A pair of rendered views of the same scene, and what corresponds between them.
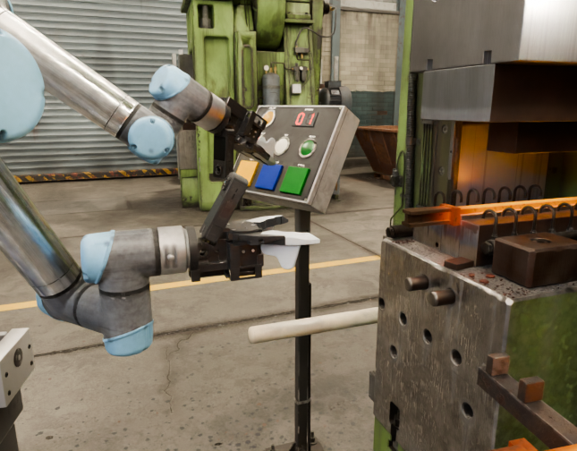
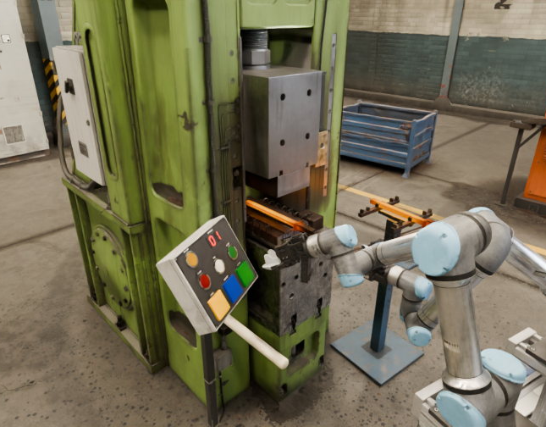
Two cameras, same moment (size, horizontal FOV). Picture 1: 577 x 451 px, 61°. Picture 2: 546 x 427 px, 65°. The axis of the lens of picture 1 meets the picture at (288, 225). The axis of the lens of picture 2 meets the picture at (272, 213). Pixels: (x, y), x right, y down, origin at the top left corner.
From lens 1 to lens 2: 222 cm
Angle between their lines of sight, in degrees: 104
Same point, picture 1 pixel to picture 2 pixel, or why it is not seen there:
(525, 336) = not seen: hidden behind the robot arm
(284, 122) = (204, 252)
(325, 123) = (225, 231)
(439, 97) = (287, 185)
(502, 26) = (311, 153)
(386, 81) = not seen: outside the picture
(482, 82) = (306, 173)
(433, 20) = (281, 153)
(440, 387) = (315, 280)
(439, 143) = (234, 208)
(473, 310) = not seen: hidden behind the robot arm
